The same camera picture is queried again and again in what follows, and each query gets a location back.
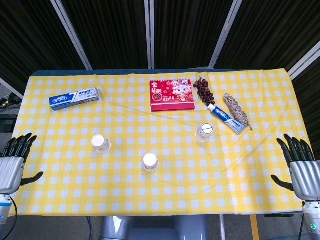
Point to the yellow white checked tablecloth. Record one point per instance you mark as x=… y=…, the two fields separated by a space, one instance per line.
x=160 y=190

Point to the red desk calendar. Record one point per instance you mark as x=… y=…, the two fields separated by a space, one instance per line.
x=172 y=96

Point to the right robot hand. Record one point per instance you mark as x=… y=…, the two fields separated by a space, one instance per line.
x=306 y=177

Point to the grey robot torso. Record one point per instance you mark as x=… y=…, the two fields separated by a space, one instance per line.
x=150 y=228

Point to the black equipment box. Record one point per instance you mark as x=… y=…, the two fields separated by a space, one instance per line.
x=6 y=122

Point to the paper cup with line mark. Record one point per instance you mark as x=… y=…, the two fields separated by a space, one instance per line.
x=204 y=132

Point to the plain white paper cup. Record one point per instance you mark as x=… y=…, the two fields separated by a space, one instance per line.
x=150 y=162
x=100 y=143

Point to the black bar under table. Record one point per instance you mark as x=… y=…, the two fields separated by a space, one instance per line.
x=278 y=215

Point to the blue white toothpaste box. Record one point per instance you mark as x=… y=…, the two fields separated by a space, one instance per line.
x=73 y=98

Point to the yellow floor tape strip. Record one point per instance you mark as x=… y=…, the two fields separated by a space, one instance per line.
x=254 y=227

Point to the white table leg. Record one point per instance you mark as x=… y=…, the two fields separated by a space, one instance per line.
x=222 y=227

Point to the dark red grape bunch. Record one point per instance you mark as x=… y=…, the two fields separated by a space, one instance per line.
x=204 y=92

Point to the beige twine bundle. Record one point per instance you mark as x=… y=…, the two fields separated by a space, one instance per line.
x=236 y=110

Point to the blue white toothpaste tube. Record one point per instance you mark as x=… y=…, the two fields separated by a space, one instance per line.
x=226 y=117

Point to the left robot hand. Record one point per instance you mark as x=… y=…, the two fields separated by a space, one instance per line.
x=11 y=172

